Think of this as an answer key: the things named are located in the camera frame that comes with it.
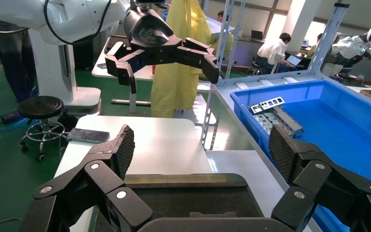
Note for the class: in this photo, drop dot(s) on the long metal channel part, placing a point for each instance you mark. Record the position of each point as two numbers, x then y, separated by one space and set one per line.
289 121

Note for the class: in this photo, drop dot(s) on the open laptop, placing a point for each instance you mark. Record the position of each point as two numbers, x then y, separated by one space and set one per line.
294 60
257 34

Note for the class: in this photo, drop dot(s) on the black round wheeled stool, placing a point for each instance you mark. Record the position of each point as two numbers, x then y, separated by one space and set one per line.
40 107
348 76
256 65

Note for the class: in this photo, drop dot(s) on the white humanoid robot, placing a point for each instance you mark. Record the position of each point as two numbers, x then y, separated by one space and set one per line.
348 44

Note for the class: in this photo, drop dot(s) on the smartphone with light screen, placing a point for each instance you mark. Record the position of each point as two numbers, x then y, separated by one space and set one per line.
101 66

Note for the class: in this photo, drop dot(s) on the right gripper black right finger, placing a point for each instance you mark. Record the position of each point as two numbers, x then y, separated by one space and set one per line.
313 179

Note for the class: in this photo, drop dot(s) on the yellow hanging raincoat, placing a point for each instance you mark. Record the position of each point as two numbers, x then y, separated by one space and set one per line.
179 89

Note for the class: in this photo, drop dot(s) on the black container tray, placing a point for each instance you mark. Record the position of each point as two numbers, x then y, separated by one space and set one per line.
188 198

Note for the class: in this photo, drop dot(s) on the blue plastic bin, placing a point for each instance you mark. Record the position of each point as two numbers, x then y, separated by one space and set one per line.
342 128

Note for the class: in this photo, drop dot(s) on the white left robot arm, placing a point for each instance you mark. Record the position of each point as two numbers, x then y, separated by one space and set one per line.
28 12

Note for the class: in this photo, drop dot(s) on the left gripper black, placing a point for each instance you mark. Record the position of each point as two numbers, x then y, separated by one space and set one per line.
150 35

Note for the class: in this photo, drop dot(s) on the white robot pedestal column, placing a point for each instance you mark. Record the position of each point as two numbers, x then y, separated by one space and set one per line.
54 80

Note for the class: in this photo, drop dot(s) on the person in dark jeans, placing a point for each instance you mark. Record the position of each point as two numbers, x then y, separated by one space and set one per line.
12 64

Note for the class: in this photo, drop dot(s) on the blue power box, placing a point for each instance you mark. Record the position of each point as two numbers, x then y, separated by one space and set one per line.
12 117

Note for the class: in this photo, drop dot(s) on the seated person in yellow top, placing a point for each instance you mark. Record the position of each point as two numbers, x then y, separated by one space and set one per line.
313 49
220 15

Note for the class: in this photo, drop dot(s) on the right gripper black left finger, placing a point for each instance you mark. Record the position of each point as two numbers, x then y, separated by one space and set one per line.
102 173

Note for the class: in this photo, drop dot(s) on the perforated metal strip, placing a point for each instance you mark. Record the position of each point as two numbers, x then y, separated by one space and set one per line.
270 103

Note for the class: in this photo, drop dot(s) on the dark smartphone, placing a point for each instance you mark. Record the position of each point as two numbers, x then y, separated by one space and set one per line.
88 135

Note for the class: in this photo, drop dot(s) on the seated person in white shirt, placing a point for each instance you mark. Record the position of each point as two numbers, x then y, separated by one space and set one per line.
272 49

